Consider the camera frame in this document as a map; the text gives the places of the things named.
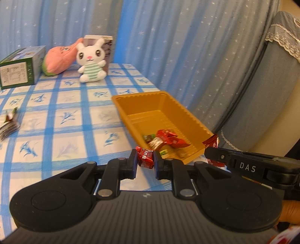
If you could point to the small red candy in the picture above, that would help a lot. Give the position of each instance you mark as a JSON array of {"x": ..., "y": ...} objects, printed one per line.
[{"x": 146, "y": 157}]

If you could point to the red patterned cloth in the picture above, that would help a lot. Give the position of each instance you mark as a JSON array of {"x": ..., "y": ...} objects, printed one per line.
[{"x": 286, "y": 237}]

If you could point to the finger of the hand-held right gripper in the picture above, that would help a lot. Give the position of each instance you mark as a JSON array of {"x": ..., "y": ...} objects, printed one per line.
[{"x": 218, "y": 154}]

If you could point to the pink green plush toy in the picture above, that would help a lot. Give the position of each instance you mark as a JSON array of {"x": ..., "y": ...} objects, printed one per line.
[{"x": 58, "y": 58}]

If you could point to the white brown cardboard box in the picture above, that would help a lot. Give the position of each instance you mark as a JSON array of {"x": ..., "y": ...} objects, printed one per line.
[{"x": 109, "y": 47}]

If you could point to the green clear candy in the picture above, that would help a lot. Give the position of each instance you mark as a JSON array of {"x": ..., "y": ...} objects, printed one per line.
[{"x": 155, "y": 142}]

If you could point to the red pillow snack packet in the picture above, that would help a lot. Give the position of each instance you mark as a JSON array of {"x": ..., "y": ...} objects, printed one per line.
[{"x": 171, "y": 139}]

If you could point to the large red snack packet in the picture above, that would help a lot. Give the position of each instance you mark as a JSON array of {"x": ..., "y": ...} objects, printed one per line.
[{"x": 212, "y": 144}]

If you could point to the blue star-print curtain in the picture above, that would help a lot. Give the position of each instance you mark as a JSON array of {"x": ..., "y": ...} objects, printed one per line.
[{"x": 187, "y": 47}]

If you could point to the clear black snack packet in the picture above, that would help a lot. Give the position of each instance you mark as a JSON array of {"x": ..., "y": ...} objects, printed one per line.
[
  {"x": 10, "y": 127},
  {"x": 3, "y": 137}
]

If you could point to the white rabbit plush toy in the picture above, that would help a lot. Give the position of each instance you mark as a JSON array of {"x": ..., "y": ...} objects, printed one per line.
[{"x": 90, "y": 56}]

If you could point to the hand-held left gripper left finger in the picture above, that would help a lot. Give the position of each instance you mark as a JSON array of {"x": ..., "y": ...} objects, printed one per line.
[{"x": 134, "y": 162}]

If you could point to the green cardboard box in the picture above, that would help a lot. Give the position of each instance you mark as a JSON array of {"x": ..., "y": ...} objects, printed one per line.
[{"x": 18, "y": 72}]

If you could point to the yellow plastic tray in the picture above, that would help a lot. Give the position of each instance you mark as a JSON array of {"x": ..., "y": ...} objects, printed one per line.
[{"x": 150, "y": 105}]

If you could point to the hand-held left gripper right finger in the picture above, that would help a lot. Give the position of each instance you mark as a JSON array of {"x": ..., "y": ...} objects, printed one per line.
[{"x": 157, "y": 164}]

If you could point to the grey lace-trimmed cover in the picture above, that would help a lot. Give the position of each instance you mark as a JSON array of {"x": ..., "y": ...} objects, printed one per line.
[{"x": 269, "y": 93}]

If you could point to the blue checked tablecloth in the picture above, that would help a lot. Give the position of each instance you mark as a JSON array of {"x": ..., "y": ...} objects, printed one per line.
[{"x": 70, "y": 140}]

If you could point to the person's right hand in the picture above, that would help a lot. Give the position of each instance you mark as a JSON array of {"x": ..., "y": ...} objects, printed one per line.
[{"x": 291, "y": 211}]

